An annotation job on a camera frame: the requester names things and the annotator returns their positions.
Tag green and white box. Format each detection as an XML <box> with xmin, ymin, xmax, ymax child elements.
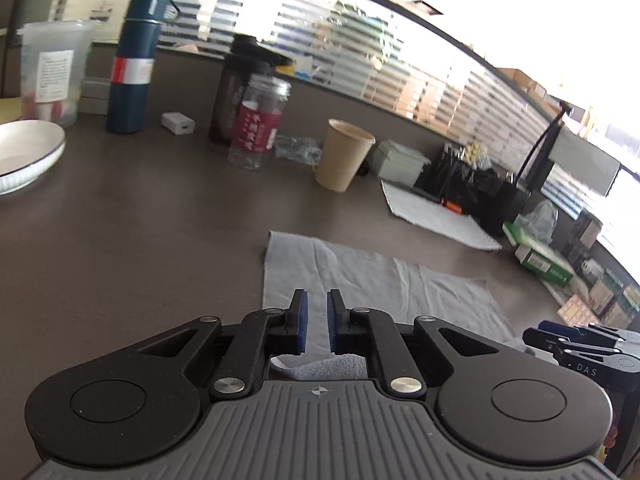
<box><xmin>502</xmin><ymin>221</ymin><xmax>576</xmax><ymax>288</ymax></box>

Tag white bowl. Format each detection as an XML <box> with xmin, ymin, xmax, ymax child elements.
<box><xmin>0</xmin><ymin>120</ymin><xmax>67</xmax><ymax>196</ymax></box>

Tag grey flat boxes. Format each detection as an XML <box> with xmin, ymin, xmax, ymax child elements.
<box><xmin>80</xmin><ymin>76</ymin><xmax>112</xmax><ymax>114</ymax></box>

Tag blue thermos bottle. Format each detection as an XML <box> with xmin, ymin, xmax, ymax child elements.
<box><xmin>105</xmin><ymin>0</ymin><xmax>181</xmax><ymax>135</ymax></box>

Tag row of small boxes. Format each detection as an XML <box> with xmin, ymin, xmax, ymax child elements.
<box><xmin>582</xmin><ymin>259</ymin><xmax>640</xmax><ymax>332</ymax></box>

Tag black mesh pen holder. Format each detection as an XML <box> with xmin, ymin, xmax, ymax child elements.
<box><xmin>415</xmin><ymin>142</ymin><xmax>507</xmax><ymax>226</ymax></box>

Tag black desk lamp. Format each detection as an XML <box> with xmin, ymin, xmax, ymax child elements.
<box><xmin>501</xmin><ymin>105</ymin><xmax>571</xmax><ymax>238</ymax></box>

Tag grey towel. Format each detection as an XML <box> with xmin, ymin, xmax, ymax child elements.
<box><xmin>262</xmin><ymin>231</ymin><xmax>523</xmax><ymax>382</ymax></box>

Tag grey monitor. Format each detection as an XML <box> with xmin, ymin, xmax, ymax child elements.
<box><xmin>542</xmin><ymin>125</ymin><xmax>622</xmax><ymax>198</ymax></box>

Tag beige flat packet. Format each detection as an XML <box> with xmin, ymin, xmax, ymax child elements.
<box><xmin>556</xmin><ymin>294</ymin><xmax>601</xmax><ymax>328</ymax></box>

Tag white paper towel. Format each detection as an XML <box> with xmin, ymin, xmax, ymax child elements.
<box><xmin>381</xmin><ymin>180</ymin><xmax>502</xmax><ymax>251</ymax></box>

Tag crumpled clear plastic bag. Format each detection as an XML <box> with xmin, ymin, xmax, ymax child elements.
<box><xmin>274</xmin><ymin>135</ymin><xmax>323</xmax><ymax>166</ymax></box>

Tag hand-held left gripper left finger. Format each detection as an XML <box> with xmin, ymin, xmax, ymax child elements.
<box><xmin>135</xmin><ymin>288</ymin><xmax>309</xmax><ymax>403</ymax></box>

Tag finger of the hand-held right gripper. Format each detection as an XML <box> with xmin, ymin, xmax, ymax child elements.
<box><xmin>538</xmin><ymin>320</ymin><xmax>640</xmax><ymax>346</ymax></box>
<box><xmin>522</xmin><ymin>328</ymin><xmax>632</xmax><ymax>362</ymax></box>

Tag white charger adapter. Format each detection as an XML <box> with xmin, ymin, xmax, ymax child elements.
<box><xmin>161</xmin><ymin>112</ymin><xmax>196</xmax><ymax>136</ymax></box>

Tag pale green box stack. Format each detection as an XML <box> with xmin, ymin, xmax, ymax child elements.
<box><xmin>372</xmin><ymin>140</ymin><xmax>432</xmax><ymax>188</ymax></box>

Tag window blinds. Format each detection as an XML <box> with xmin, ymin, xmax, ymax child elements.
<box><xmin>50</xmin><ymin>0</ymin><xmax>568</xmax><ymax>148</ymax></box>

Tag dark shaker bottle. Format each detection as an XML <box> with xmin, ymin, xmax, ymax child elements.
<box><xmin>208</xmin><ymin>34</ymin><xmax>296</xmax><ymax>146</ymax></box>

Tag dark patterned box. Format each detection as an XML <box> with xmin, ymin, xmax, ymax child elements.
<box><xmin>562</xmin><ymin>209</ymin><xmax>604</xmax><ymax>267</ymax></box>

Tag beige paper cup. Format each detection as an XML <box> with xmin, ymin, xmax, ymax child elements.
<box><xmin>313</xmin><ymin>119</ymin><xmax>376</xmax><ymax>193</ymax></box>

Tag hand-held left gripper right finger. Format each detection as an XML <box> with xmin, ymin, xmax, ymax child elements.
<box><xmin>326</xmin><ymin>289</ymin><xmax>502</xmax><ymax>402</ymax></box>

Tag clear jar with red label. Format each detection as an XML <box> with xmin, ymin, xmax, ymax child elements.
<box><xmin>228</xmin><ymin>73</ymin><xmax>292</xmax><ymax>172</ymax></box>

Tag clear plastic cup with label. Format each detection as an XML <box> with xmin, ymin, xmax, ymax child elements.
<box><xmin>19</xmin><ymin>20</ymin><xmax>101</xmax><ymax>128</ymax></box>

